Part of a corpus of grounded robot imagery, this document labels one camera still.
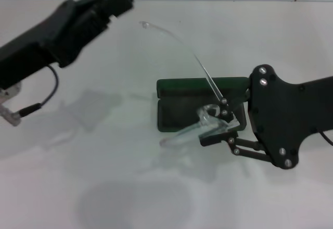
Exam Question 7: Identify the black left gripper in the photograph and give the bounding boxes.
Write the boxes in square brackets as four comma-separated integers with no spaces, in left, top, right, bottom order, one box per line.
[0,0,108,89]

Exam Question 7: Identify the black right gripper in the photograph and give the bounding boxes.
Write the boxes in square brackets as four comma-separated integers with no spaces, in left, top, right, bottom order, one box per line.
[199,63,333,172]

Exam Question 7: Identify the clear frame glasses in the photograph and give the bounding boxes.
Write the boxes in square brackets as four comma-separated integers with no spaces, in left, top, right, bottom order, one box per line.
[139,20,244,148]

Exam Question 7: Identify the green glasses case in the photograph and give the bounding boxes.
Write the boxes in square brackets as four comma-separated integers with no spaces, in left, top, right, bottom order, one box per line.
[156,77,250,133]

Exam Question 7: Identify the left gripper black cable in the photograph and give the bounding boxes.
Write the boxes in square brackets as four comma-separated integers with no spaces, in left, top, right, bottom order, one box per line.
[0,65,59,127]

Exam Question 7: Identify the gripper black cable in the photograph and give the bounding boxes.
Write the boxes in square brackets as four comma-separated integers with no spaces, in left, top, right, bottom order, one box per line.
[0,65,59,127]
[318,131,333,146]

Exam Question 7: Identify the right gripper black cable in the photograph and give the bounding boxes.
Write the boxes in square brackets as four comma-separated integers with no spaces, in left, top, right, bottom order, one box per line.
[318,131,333,146]

